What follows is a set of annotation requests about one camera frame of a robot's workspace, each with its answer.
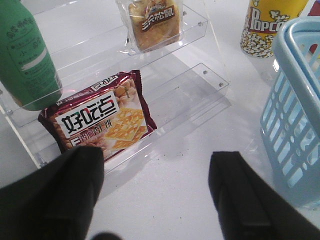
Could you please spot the packaged bread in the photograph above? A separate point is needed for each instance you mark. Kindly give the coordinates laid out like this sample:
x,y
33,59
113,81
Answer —
x,y
150,24

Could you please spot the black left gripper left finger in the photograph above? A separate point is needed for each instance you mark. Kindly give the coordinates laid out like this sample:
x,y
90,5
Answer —
x,y
55,202

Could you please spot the green bottle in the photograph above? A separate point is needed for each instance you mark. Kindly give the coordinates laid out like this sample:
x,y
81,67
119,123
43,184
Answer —
x,y
27,71

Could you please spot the light blue plastic basket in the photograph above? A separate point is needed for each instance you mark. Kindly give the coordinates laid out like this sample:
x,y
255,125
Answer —
x,y
290,121

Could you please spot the maroon biscuit packet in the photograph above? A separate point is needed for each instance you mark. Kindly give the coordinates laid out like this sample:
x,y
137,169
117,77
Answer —
x,y
111,114

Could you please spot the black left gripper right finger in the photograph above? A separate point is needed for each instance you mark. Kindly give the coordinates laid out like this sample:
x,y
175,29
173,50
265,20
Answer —
x,y
248,208

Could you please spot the clear acrylic left shelf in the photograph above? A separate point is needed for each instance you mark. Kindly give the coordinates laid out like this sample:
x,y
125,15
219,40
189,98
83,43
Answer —
x,y
149,94

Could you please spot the yellow popcorn paper cup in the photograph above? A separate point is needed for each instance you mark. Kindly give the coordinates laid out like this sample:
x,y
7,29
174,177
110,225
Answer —
x,y
263,20

